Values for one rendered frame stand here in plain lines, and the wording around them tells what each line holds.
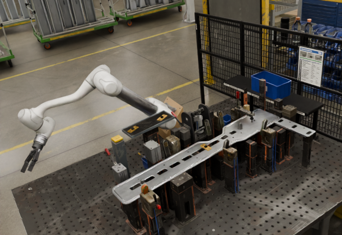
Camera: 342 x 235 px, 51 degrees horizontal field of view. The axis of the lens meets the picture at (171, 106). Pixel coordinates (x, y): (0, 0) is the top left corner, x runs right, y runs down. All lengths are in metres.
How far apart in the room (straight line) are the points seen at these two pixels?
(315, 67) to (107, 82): 1.57
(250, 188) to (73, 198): 1.27
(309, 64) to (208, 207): 1.34
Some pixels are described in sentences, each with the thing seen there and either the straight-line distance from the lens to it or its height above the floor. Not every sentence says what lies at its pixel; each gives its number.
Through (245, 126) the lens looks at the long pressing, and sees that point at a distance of 2.71.
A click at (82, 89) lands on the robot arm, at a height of 1.38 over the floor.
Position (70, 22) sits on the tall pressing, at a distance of 9.37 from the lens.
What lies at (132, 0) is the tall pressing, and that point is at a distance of 10.06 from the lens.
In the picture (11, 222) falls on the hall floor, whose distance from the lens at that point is 3.94.
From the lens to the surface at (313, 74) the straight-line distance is 2.97.
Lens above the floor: 2.43
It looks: 28 degrees down
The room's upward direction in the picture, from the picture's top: 7 degrees counter-clockwise
